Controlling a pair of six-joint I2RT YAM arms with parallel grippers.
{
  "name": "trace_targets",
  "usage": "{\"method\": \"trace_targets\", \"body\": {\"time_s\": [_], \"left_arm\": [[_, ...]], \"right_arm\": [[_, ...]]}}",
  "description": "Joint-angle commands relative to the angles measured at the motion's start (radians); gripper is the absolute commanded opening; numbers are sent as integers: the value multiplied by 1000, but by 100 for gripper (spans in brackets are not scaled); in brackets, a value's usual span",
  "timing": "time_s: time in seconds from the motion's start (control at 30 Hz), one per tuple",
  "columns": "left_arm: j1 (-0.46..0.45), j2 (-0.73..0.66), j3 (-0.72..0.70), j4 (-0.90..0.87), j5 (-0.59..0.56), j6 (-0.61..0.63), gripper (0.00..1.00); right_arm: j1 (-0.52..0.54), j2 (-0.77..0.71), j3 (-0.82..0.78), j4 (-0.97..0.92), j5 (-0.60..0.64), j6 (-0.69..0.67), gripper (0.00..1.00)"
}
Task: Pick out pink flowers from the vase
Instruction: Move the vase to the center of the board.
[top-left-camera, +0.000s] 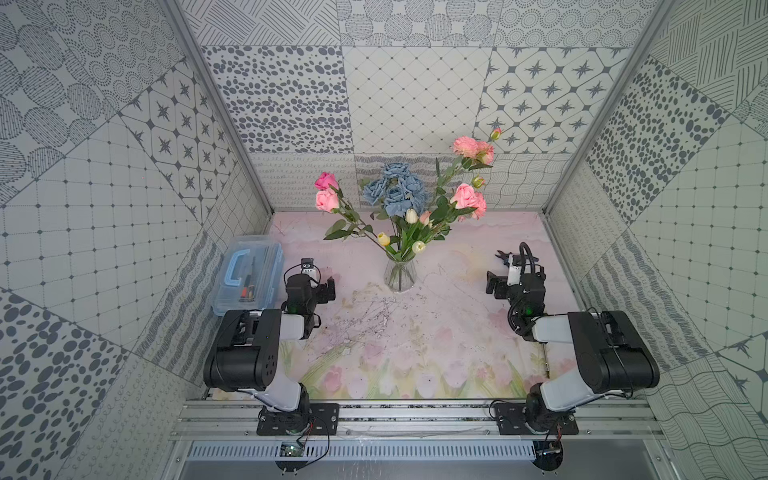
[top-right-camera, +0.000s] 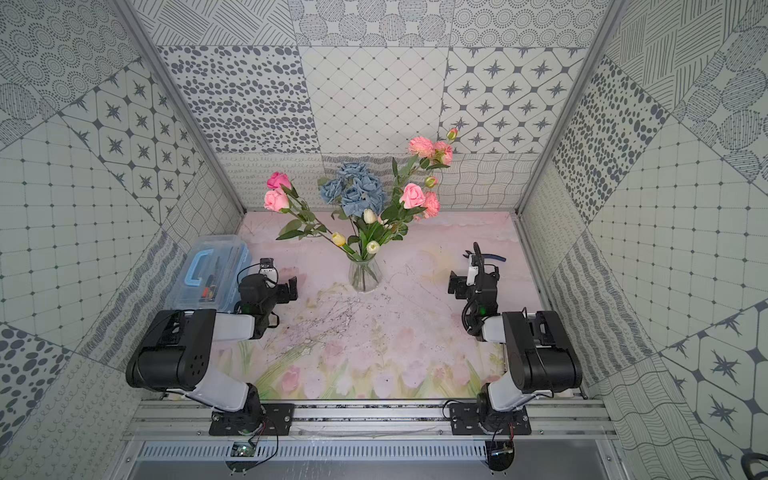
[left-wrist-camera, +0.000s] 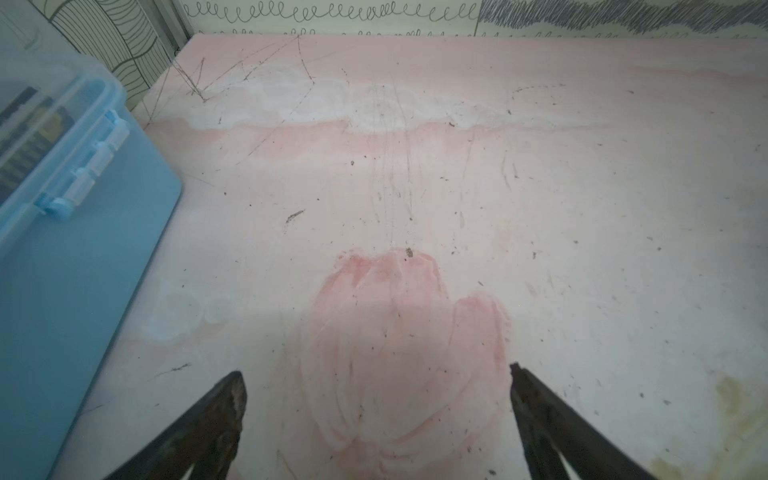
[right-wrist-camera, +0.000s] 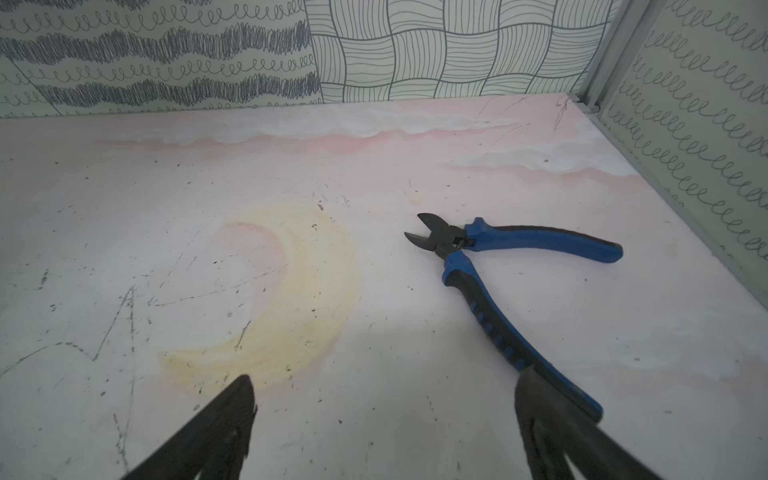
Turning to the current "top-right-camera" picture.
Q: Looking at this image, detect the clear glass vase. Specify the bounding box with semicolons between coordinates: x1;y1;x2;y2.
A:
348;256;383;293

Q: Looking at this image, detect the light pink rose stem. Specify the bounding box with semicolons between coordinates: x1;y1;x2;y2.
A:
264;189;320;240

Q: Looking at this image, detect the pink carnation spray stem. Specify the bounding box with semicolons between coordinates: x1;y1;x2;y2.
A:
391;127;459;204

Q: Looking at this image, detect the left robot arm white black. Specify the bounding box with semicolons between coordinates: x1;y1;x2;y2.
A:
126;273;298;437

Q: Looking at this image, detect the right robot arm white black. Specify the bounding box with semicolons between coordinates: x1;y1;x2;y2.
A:
448;254;583;431

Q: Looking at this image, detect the clear blue tool box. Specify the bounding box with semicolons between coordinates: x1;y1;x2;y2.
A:
166;235;251;313

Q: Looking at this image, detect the yellow white tulip bunch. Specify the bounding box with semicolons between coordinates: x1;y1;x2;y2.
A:
330;209;408;262

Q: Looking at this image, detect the magenta rose stem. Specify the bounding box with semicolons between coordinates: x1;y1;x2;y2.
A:
264;172;363;260

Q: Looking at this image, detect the blue hydrangea flower bunch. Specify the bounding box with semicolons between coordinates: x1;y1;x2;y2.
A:
319;162;387;218

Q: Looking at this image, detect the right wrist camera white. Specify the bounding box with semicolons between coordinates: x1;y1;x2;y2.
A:
466;242;484;286

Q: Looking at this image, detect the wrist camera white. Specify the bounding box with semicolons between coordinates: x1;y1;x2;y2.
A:
466;242;484;286
258;258;279;284

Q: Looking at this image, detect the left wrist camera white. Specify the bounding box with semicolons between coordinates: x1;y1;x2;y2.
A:
258;258;279;284

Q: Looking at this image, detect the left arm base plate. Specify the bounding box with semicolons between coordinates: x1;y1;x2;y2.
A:
208;403;296;437

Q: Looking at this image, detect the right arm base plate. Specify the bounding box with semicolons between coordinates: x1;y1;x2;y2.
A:
444;402;532;436

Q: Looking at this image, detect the aluminium rail frame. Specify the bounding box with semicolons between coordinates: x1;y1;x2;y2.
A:
123;399;618;463

